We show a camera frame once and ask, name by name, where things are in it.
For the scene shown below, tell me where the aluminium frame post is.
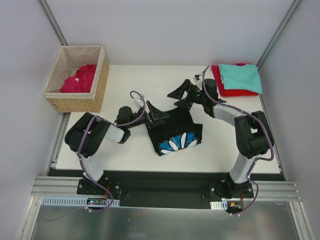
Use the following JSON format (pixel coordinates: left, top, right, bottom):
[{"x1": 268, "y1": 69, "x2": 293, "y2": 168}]
[
  {"x1": 37, "y1": 0, "x2": 69, "y2": 46},
  {"x1": 251, "y1": 0, "x2": 303, "y2": 76}
]

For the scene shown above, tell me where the right white cable duct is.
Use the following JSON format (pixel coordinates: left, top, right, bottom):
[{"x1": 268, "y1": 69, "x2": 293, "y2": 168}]
[{"x1": 210, "y1": 200, "x2": 228, "y2": 211}]

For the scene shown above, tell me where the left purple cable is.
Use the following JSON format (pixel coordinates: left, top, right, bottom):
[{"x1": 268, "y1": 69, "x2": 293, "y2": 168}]
[{"x1": 41, "y1": 90, "x2": 146, "y2": 222}]

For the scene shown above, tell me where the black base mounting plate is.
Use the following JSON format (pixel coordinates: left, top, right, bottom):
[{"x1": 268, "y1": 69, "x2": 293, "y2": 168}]
[{"x1": 76, "y1": 170, "x2": 254, "y2": 209}]

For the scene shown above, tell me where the wicker basket with liner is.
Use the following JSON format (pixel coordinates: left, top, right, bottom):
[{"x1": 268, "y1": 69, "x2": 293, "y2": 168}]
[{"x1": 42, "y1": 45, "x2": 110, "y2": 113}]

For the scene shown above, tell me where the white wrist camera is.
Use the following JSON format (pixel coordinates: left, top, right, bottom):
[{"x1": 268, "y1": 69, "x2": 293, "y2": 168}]
[
  {"x1": 135, "y1": 94, "x2": 145, "y2": 107},
  {"x1": 193, "y1": 74, "x2": 202, "y2": 82}
]

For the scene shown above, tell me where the left white cable duct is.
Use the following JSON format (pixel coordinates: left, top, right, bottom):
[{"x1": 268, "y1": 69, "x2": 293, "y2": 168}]
[{"x1": 42, "y1": 196, "x2": 120, "y2": 208}]

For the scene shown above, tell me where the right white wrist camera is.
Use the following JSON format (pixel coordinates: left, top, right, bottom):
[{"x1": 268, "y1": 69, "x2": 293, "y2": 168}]
[{"x1": 193, "y1": 74, "x2": 202, "y2": 82}]

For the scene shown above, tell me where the pink t-shirt in basket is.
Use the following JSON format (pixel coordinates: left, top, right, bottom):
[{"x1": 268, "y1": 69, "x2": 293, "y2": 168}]
[{"x1": 60, "y1": 64, "x2": 97, "y2": 94}]

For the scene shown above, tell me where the right aluminium frame post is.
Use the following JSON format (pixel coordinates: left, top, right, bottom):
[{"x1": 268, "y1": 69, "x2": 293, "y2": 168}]
[{"x1": 251, "y1": 0, "x2": 303, "y2": 76}]

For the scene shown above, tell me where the red t-shirt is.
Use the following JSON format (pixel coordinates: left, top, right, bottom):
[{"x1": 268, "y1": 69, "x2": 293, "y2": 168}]
[{"x1": 211, "y1": 62, "x2": 260, "y2": 98}]

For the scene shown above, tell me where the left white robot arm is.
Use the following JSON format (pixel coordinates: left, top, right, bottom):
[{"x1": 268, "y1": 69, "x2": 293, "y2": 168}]
[{"x1": 64, "y1": 101, "x2": 170, "y2": 195}]

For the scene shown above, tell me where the teal t-shirt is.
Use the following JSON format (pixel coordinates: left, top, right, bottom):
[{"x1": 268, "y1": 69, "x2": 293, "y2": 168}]
[{"x1": 218, "y1": 64, "x2": 263, "y2": 94}]

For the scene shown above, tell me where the black daisy print t-shirt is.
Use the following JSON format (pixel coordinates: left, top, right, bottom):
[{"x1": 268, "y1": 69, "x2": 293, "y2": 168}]
[{"x1": 147, "y1": 107, "x2": 203, "y2": 156}]

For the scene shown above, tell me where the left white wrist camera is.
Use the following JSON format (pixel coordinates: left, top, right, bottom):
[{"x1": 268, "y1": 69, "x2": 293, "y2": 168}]
[{"x1": 135, "y1": 94, "x2": 145, "y2": 107}]

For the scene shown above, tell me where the white cable duct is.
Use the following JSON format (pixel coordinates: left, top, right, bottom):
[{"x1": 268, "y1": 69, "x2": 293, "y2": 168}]
[
  {"x1": 42, "y1": 196, "x2": 120, "y2": 208},
  {"x1": 210, "y1": 200, "x2": 228, "y2": 211}
]

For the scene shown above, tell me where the left aluminium frame post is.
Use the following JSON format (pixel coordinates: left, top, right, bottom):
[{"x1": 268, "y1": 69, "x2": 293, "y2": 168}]
[{"x1": 37, "y1": 0, "x2": 69, "y2": 46}]

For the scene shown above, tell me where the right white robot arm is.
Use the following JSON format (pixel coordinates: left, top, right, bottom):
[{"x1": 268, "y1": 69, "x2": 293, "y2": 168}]
[{"x1": 167, "y1": 78, "x2": 274, "y2": 199}]

